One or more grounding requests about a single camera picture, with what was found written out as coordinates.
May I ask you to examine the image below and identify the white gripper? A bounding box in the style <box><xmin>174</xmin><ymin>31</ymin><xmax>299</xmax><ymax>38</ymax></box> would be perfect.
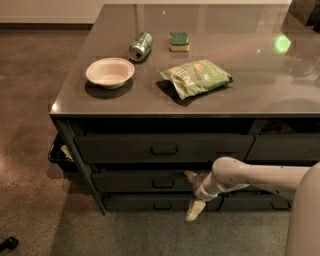
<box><xmin>184</xmin><ymin>170</ymin><xmax>221</xmax><ymax>221</ymax></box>

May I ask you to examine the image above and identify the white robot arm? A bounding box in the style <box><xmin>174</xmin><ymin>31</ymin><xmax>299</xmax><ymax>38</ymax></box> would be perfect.
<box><xmin>185</xmin><ymin>157</ymin><xmax>320</xmax><ymax>256</ymax></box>

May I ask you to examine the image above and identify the dark grey drawer cabinet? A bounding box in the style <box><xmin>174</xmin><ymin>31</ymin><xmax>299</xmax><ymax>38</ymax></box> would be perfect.
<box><xmin>50</xmin><ymin>3</ymin><xmax>320</xmax><ymax>212</ymax></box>

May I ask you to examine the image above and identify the green chip bag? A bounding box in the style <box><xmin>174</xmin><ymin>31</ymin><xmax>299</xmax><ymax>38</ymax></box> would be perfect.
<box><xmin>160</xmin><ymin>59</ymin><xmax>233</xmax><ymax>100</ymax></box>

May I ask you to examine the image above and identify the black bin beside cabinet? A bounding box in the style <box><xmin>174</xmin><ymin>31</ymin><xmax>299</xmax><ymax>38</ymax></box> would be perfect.
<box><xmin>48</xmin><ymin>135</ymin><xmax>77</xmax><ymax>172</ymax></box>

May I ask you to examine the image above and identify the white bowl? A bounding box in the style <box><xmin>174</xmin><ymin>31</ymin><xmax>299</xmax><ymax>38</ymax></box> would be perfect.
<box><xmin>85</xmin><ymin>58</ymin><xmax>135</xmax><ymax>89</ymax></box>

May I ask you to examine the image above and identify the green yellow sponge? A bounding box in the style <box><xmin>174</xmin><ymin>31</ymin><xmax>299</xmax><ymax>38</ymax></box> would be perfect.
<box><xmin>169</xmin><ymin>32</ymin><xmax>190</xmax><ymax>52</ymax></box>

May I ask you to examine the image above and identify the green soda can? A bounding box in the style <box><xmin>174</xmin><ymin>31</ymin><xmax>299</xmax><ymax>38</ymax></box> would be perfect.
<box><xmin>129</xmin><ymin>32</ymin><xmax>153</xmax><ymax>62</ymax></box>

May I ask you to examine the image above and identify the black object on floor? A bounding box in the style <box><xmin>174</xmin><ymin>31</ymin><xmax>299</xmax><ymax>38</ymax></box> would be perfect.
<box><xmin>0</xmin><ymin>237</ymin><xmax>19</xmax><ymax>252</ymax></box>

